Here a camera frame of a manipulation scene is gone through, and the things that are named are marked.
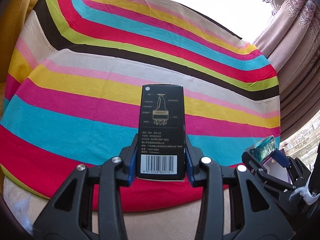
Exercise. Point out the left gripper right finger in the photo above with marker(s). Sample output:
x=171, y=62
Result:
x=254, y=215

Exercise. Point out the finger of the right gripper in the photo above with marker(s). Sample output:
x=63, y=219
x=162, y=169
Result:
x=261, y=173
x=280, y=157

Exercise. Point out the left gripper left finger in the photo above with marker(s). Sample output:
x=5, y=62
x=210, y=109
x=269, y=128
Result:
x=87, y=205

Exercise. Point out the teal tissue pack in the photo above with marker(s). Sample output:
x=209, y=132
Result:
x=262, y=149

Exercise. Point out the black barcode box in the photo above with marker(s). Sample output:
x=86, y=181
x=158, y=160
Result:
x=161, y=133

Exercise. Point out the purple storage box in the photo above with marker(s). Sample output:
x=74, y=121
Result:
x=274, y=169

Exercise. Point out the pink patterned curtain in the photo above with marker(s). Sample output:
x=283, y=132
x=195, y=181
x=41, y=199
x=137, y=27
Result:
x=291, y=45

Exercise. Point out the striped colourful cloth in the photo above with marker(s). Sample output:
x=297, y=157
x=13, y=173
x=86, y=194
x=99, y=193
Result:
x=75, y=77

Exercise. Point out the mustard leather armchair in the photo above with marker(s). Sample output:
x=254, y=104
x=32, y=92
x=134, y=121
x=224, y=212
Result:
x=13, y=16

